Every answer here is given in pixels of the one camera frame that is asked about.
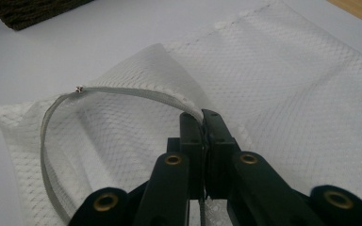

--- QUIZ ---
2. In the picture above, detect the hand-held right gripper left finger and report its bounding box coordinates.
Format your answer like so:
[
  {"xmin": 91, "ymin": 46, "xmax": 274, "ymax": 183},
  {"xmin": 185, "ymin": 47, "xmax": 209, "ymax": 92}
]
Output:
[{"xmin": 166, "ymin": 112, "xmax": 206, "ymax": 202}]

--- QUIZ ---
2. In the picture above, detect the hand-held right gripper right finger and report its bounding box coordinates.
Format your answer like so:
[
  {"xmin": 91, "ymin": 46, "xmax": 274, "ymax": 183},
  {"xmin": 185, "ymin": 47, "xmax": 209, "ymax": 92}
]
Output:
[{"xmin": 202, "ymin": 108, "xmax": 241, "ymax": 201}]

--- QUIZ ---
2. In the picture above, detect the white mesh laundry bag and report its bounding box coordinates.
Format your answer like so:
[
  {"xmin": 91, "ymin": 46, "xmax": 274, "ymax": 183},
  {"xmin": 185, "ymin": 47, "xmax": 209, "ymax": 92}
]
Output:
[{"xmin": 0, "ymin": 0, "xmax": 362, "ymax": 226}]

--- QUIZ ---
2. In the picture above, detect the brown wicker basket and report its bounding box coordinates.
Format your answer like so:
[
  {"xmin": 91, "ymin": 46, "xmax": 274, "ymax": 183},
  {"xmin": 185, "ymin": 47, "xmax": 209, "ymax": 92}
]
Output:
[{"xmin": 0, "ymin": 0, "xmax": 95, "ymax": 31}]

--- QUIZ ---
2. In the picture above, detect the white table board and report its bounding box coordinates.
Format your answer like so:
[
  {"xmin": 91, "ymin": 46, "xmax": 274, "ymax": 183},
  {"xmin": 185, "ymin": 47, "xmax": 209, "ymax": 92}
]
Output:
[{"xmin": 0, "ymin": 0, "xmax": 362, "ymax": 226}]

